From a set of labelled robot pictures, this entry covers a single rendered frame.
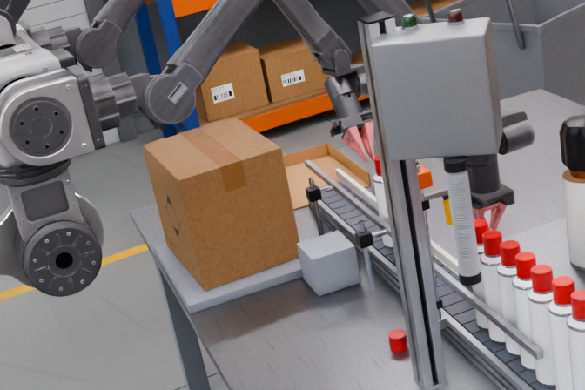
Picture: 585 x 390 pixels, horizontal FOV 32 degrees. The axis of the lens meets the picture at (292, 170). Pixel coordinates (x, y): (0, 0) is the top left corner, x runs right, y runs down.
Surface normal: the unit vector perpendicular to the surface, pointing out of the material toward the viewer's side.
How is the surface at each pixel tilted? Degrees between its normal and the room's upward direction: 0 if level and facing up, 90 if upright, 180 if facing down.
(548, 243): 0
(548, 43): 93
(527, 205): 0
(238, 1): 76
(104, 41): 83
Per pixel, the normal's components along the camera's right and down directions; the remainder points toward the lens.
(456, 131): -0.26, 0.40
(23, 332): -0.18, -0.91
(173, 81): 0.36, 0.09
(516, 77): -0.71, 0.43
